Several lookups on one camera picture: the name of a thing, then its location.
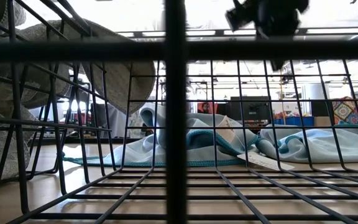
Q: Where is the black monitor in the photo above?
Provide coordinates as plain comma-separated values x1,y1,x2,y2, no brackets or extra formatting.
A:
230,96,272,123

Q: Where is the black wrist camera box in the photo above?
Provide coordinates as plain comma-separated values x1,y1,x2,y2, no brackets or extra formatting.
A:
224,0,256,32

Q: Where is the red crate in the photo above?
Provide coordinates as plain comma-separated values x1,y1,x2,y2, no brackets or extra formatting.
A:
73,112,91,122

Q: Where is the brown cardboard box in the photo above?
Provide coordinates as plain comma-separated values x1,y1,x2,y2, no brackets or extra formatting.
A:
313,116,334,127

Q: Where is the black wire basket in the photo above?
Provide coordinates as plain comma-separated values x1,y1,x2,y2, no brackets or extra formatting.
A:
0,0,118,215
0,0,358,224

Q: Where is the blue storage bin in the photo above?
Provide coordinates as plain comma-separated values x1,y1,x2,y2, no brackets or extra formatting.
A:
273,116,315,127

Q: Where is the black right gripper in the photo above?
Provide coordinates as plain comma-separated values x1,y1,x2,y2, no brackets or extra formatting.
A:
253,0,310,72

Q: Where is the red panel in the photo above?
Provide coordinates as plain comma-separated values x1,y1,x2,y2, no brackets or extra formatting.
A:
197,101,219,114

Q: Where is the black box cabinet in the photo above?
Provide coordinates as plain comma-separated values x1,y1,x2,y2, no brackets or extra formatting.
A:
311,100,334,118

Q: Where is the colourful patchwork quilt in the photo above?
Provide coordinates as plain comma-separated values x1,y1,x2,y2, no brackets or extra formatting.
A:
332,96,358,127

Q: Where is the grey cloth cover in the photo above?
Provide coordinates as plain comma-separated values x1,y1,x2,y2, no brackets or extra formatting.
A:
90,104,127,139

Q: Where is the blue microfiber towel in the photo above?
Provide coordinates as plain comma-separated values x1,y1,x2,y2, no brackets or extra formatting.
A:
256,124,358,164
62,102,260,168

